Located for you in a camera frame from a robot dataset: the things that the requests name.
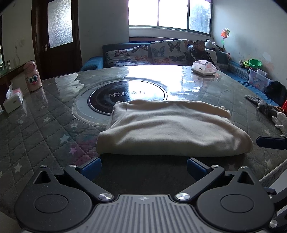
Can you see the white tissue box left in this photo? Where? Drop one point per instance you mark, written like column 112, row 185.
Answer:
column 13, row 100

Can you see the child in dark jacket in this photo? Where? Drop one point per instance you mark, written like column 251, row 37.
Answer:
column 197, row 52

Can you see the butterfly cushion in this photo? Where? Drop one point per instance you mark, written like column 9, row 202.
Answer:
column 170, row 52
column 135, row 56

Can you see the pink cartoon thermos bottle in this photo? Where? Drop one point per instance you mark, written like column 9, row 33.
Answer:
column 32, row 76

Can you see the butterfly cushion left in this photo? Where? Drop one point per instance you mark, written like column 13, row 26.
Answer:
column 135, row 56

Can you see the quilted star table cover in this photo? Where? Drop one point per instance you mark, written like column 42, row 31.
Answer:
column 44, row 131

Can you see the white pink tissue box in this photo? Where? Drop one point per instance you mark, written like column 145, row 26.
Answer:
column 203, row 67

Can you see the window with green frame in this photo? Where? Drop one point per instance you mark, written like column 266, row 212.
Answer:
column 187, row 15

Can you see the white glove on table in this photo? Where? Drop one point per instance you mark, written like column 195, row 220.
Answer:
column 280, row 122

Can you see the cream fleece garment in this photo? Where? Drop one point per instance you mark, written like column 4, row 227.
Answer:
column 176, row 128

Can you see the black bag on sofa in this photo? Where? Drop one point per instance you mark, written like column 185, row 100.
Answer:
column 276, row 92

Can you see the round black induction cooktop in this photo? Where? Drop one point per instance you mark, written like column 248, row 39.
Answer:
column 103, row 98

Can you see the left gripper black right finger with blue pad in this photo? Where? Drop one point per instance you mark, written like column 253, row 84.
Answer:
column 227, row 201

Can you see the red plastic stool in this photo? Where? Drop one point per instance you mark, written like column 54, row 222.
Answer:
column 284, row 107

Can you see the butterfly cushion right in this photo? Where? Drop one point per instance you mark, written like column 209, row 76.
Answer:
column 170, row 52

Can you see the green plastic bowl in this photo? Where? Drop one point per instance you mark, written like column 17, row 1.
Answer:
column 255, row 63

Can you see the blue sofa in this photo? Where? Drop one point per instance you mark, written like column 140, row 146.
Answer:
column 220, row 59

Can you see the dark wooden door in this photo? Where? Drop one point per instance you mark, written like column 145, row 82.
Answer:
column 55, row 35

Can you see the clear plastic storage box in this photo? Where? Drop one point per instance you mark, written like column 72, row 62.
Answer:
column 258, row 80

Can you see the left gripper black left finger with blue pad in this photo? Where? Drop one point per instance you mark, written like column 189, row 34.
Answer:
column 57, row 201

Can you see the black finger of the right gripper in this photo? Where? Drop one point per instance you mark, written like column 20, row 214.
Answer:
column 272, row 142

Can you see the grey glove on table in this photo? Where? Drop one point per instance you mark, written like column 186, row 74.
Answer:
column 266, row 109

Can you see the colourful pinwheel toy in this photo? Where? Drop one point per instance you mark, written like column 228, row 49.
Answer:
column 224, row 34

